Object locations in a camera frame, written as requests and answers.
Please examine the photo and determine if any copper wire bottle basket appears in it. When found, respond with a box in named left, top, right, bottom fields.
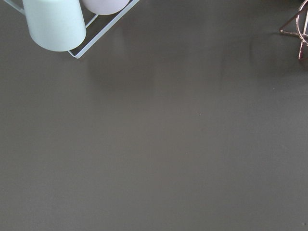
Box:
left=279, top=0, right=308, bottom=61

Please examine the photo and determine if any pink plastic cup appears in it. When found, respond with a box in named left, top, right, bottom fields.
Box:
left=82, top=0, right=129, bottom=15

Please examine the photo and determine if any green plastic cup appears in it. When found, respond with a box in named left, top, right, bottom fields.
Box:
left=23, top=0, right=86, bottom=51

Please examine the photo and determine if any white cup rack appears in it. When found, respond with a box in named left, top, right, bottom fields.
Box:
left=6, top=0, right=137, bottom=59

